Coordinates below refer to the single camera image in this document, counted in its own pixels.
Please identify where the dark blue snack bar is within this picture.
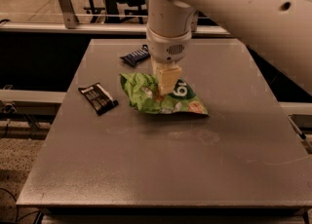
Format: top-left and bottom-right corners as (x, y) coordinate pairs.
(121, 45), (150, 67)

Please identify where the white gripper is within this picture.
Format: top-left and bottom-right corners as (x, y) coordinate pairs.
(146, 26), (192, 95)

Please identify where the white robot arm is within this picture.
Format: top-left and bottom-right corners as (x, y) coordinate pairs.
(147, 0), (312, 94)

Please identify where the left metal bracket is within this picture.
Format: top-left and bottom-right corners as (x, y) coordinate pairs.
(58, 0), (79, 29)

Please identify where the black rxbar chocolate bar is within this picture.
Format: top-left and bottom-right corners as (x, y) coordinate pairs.
(78, 83), (118, 116)

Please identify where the metal rail behind table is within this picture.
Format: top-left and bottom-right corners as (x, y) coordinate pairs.
(0, 21), (233, 38)

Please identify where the green rice chip bag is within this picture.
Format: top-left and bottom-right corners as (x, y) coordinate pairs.
(120, 73), (208, 115)

